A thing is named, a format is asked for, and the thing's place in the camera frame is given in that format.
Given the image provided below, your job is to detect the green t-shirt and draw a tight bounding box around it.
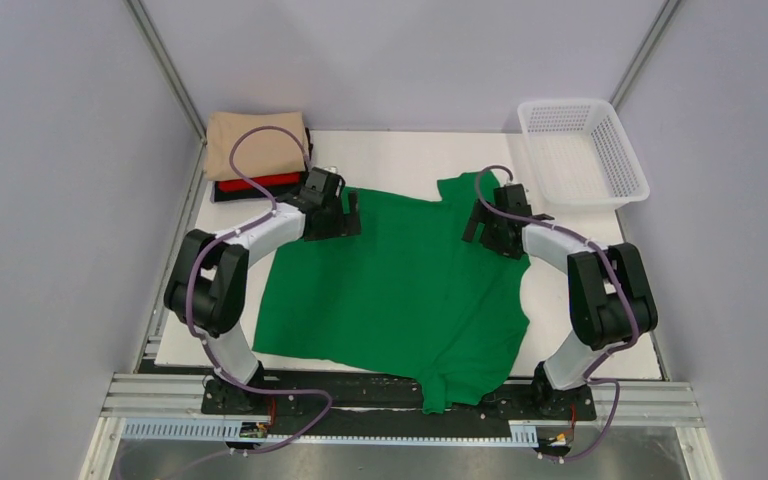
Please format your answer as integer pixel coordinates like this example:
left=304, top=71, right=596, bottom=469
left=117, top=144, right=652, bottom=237
left=253, top=173, right=529, bottom=414

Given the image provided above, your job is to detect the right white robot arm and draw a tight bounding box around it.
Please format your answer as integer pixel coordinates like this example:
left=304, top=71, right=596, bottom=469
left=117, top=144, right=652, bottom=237
left=462, top=184, right=659, bottom=418

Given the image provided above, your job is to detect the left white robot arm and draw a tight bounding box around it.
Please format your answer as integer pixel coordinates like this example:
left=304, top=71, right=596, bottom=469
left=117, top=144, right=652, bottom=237
left=163, top=167, right=361, bottom=413

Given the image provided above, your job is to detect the black folded t-shirt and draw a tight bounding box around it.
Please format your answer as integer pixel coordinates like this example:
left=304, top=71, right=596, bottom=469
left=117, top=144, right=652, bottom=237
left=211, top=125, right=313, bottom=203

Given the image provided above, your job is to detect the red folded t-shirt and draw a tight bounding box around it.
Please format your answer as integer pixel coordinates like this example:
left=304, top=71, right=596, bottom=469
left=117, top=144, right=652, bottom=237
left=215, top=172, right=304, bottom=193

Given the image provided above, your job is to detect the beige folded t-shirt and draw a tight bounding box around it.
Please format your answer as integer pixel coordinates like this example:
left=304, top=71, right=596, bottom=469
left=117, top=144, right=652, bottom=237
left=203, top=111, right=308, bottom=181

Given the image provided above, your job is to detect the white plastic basket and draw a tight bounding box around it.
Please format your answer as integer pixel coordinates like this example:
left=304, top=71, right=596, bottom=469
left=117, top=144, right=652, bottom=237
left=517, top=98, right=650, bottom=211

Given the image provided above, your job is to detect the white slotted cable duct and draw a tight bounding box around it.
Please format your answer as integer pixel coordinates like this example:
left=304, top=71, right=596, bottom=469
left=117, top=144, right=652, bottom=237
left=120, top=418, right=538, bottom=448

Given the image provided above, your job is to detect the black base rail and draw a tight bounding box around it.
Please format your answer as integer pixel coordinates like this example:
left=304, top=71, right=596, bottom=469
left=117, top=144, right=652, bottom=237
left=200, top=370, right=597, bottom=437

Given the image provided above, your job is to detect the aluminium frame rail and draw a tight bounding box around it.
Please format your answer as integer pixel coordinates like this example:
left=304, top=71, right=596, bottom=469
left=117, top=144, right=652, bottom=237
left=101, top=374, right=705, bottom=428

